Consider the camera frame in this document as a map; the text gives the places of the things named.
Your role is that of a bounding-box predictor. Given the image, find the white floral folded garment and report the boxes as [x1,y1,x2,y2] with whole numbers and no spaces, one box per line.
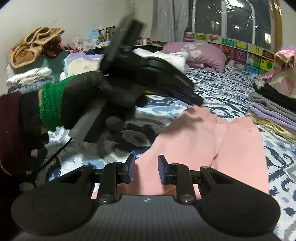
[133,49,190,73]

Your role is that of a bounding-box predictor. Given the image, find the person's left hand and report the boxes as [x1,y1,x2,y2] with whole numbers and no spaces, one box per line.
[61,71,147,132]

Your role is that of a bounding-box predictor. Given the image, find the pink rabbit sweatshirt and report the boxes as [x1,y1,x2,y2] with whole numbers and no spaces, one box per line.
[91,105,270,200]

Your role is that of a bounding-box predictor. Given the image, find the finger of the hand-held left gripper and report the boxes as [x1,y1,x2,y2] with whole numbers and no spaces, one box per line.
[170,85,204,106]

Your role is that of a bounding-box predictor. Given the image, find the lavender folded garment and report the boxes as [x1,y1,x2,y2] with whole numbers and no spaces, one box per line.
[246,102,296,134]

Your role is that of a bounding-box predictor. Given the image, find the cream satin quilt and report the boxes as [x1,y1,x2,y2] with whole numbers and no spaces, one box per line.
[258,45,296,98]

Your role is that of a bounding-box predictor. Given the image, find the black desk lamp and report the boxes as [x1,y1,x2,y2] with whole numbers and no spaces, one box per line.
[98,25,116,36]

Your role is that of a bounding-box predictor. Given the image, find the white tubular frame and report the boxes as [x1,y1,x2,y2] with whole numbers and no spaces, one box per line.
[191,0,256,45]

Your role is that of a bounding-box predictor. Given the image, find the purple floral pillow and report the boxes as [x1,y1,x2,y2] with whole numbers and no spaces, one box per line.
[162,42,227,73]

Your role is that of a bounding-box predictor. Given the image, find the teal storage box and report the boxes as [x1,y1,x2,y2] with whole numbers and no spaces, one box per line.
[9,50,70,82]

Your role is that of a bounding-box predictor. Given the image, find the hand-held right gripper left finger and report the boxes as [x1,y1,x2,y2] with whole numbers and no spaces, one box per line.
[59,155,135,204]

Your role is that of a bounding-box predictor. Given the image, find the alphabet foam mat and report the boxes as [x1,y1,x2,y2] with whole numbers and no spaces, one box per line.
[184,32,282,76]

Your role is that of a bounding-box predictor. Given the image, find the person's left forearm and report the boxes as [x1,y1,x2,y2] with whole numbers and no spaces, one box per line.
[0,76,77,176]

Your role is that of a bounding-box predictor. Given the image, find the cream folded garment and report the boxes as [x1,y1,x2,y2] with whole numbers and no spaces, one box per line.
[245,112,296,142]

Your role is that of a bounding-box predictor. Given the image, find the grey curtain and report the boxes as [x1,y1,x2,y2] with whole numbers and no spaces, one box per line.
[151,0,190,44]

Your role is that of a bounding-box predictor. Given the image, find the dark red clothes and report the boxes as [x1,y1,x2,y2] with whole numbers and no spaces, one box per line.
[43,38,68,59]

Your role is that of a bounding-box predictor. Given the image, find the grey folded garment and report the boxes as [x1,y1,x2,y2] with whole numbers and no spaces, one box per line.
[248,91,296,117]

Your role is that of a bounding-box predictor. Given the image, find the blue patterned bedspread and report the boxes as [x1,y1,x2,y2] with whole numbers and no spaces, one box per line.
[18,65,296,241]

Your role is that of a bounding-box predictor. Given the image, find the white plastic bag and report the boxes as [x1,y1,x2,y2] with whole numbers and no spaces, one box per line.
[69,37,93,51]

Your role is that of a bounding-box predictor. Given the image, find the wooden window frame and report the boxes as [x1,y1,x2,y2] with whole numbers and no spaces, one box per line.
[268,0,284,53]

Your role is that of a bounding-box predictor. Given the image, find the black folded garment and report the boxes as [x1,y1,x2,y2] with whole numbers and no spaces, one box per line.
[253,79,296,105]

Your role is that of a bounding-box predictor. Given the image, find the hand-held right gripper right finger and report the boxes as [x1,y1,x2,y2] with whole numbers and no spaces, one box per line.
[158,155,232,204]

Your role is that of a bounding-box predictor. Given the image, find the cluttered desk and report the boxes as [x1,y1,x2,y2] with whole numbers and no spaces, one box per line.
[133,40,167,51]

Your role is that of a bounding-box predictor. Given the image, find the brown fleece blanket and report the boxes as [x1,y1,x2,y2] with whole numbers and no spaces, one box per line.
[9,27,65,69]

